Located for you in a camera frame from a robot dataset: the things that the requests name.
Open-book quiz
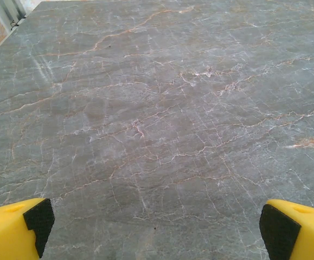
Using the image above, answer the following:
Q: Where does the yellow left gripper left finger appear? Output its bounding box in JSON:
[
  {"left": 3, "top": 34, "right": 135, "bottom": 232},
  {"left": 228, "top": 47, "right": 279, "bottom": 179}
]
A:
[{"left": 0, "top": 198, "right": 55, "bottom": 260}]

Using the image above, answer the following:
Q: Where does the aluminium frame post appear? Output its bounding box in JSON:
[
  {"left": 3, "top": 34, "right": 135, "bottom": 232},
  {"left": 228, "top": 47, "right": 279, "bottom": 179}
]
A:
[{"left": 0, "top": 0, "right": 29, "bottom": 28}]

